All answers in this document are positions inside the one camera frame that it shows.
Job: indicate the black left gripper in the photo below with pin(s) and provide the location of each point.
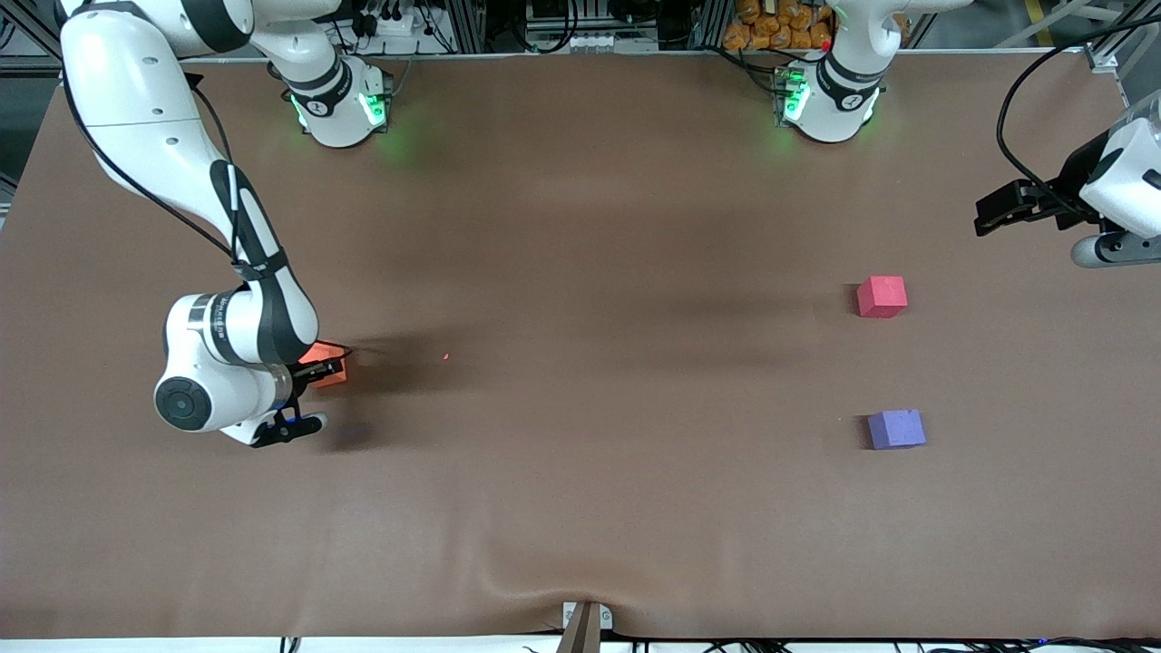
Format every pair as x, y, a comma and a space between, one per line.
1073, 175

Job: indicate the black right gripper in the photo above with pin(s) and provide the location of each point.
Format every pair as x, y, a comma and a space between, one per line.
303, 374

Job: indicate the orange foam block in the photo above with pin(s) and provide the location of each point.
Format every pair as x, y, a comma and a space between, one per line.
325, 352

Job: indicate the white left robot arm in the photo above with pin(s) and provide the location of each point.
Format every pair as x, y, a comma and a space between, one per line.
834, 109

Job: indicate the red foam block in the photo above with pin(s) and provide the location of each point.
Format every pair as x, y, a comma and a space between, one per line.
882, 297

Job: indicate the purple foam block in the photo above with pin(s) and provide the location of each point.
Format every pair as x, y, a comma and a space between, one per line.
896, 429

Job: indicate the brown table cover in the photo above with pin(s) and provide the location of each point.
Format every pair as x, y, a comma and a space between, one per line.
580, 508

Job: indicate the bag of orange items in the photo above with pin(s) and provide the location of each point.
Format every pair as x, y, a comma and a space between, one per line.
771, 27

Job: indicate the white power strip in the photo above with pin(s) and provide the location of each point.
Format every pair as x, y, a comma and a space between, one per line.
388, 24

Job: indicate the white terminal block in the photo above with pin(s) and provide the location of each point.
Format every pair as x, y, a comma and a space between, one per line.
612, 42

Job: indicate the aluminium table corner bracket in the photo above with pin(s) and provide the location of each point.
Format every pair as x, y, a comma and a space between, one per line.
1102, 57

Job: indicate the aluminium frame post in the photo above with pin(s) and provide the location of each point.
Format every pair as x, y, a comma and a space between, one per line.
464, 23
712, 23

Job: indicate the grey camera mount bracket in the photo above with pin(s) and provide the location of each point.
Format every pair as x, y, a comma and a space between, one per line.
586, 626

